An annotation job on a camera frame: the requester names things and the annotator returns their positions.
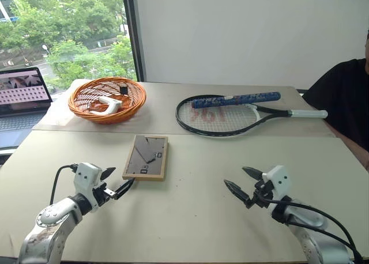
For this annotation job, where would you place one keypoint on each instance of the person in black shirt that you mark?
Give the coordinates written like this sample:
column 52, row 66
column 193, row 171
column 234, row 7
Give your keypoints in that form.
column 343, row 97

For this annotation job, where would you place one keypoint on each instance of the wooden picture frame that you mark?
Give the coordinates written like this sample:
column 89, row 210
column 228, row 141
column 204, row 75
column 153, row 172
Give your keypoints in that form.
column 146, row 157

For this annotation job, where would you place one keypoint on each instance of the dark window frame post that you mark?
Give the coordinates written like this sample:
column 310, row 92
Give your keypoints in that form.
column 135, row 33

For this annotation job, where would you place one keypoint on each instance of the laptop computer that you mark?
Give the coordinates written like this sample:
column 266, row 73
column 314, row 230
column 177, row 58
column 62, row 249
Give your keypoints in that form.
column 17, row 108

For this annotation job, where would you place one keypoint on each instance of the white handheld gun tool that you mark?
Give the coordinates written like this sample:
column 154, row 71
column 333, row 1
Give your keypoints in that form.
column 105, row 105

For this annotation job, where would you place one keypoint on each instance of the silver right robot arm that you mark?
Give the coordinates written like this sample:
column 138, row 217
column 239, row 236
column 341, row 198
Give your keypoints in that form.
column 310, row 226

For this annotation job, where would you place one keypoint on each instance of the black white tennis racket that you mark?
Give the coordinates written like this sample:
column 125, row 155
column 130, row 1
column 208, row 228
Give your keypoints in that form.
column 230, row 117

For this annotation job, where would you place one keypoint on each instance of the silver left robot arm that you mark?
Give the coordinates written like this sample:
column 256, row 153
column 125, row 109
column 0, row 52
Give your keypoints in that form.
column 47, row 218

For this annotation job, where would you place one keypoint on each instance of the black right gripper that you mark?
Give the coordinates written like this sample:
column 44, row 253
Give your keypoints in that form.
column 261, row 195

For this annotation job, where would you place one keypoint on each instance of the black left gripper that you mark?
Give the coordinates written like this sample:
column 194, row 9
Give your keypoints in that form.
column 100, row 194

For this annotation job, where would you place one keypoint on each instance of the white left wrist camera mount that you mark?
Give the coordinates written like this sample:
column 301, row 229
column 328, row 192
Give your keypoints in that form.
column 85, row 174

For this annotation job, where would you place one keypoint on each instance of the small black clip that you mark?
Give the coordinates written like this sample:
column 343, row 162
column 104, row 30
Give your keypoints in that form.
column 124, row 90

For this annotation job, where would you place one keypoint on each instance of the blue patterned tube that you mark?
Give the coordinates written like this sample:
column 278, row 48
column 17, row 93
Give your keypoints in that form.
column 236, row 99

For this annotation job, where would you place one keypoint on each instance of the orange woven basket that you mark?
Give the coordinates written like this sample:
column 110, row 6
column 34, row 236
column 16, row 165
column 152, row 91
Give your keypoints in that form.
column 86, row 108

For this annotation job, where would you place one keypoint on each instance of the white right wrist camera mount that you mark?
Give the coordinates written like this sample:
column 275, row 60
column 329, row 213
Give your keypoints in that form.
column 279, row 178

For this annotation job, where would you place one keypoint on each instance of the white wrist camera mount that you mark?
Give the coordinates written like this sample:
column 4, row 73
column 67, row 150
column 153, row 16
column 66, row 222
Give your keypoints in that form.
column 85, row 174
column 279, row 178

